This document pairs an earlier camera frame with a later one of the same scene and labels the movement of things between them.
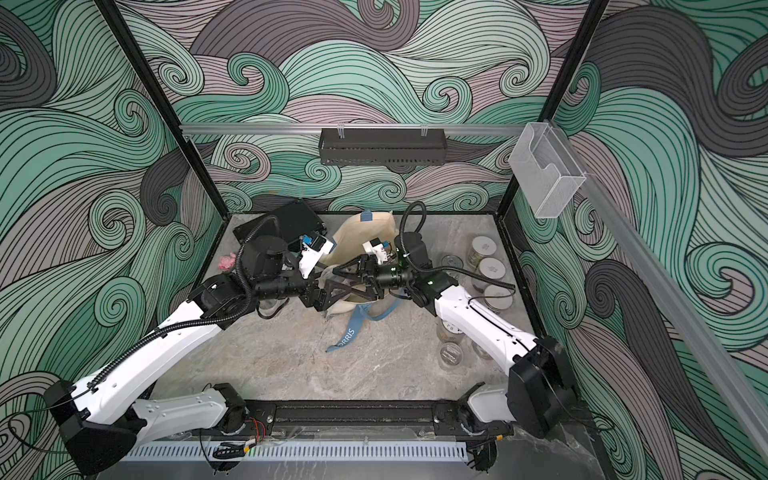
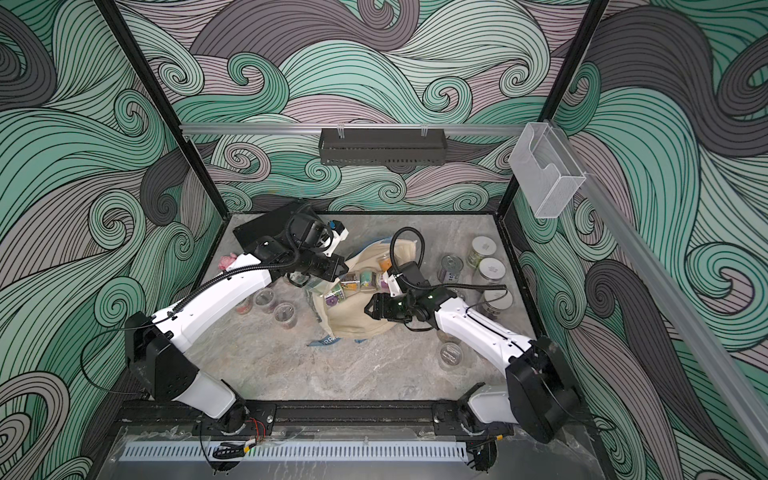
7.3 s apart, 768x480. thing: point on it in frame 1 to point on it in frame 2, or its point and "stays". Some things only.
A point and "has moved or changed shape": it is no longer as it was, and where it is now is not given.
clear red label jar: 450,356 stays
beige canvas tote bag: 353,232 has moved or changed shape
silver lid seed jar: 498,303 stays
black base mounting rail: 356,418 stays
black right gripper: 374,278 to 383,307
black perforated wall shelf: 383,147 stays
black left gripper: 309,298 to 333,272
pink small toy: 227,262 stays
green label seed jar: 481,246 stays
